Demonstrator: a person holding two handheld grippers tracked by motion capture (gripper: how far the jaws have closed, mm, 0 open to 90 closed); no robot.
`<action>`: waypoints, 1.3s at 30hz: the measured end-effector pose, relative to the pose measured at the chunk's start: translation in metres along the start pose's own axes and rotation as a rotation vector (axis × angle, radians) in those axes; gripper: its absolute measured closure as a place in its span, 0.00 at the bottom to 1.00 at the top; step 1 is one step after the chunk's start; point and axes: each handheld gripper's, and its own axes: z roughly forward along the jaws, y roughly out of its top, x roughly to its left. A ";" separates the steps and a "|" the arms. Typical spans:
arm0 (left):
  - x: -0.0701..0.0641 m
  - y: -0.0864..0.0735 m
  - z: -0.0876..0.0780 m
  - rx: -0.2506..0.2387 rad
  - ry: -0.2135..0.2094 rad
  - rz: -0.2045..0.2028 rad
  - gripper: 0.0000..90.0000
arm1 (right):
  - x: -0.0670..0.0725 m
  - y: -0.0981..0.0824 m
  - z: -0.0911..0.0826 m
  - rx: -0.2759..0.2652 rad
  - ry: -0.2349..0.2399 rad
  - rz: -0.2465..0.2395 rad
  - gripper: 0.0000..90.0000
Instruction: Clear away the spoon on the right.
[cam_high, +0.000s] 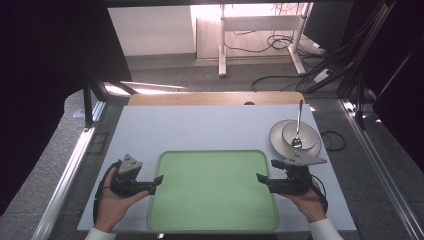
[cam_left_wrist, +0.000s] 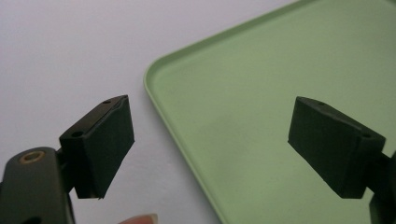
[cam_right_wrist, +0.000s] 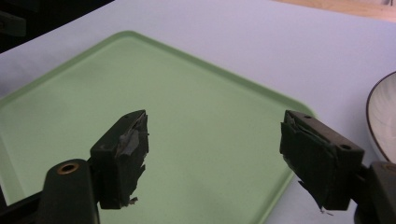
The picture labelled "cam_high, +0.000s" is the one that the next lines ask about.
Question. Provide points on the white panel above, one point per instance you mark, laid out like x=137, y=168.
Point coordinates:
x=150, y=30

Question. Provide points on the person's left hand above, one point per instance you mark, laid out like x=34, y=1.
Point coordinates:
x=111, y=206

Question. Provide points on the person's right hand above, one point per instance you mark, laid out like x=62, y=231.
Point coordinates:
x=308, y=203

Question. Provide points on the wooden board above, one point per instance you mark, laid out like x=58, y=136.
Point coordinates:
x=200, y=99

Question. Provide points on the dark monitor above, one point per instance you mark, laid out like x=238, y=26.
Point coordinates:
x=330, y=26

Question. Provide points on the black metal stand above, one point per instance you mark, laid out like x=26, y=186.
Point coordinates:
x=358, y=83
x=87, y=100

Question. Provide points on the white power strip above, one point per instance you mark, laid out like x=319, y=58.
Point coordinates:
x=321, y=75

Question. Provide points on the aluminium rail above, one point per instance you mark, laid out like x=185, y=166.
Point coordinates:
x=376, y=156
x=66, y=173

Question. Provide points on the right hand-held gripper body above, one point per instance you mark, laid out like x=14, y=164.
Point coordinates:
x=295, y=176

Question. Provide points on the metal spoon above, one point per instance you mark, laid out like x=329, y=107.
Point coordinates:
x=297, y=130

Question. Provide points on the green tray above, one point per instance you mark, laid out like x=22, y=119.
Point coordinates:
x=213, y=190

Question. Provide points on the white desk frame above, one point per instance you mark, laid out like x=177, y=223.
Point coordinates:
x=260, y=23

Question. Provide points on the white round plate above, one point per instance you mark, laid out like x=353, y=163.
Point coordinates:
x=276, y=141

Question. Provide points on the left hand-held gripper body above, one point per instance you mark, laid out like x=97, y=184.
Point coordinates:
x=128, y=173

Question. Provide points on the white bowl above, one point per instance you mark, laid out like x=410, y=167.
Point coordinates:
x=306, y=133

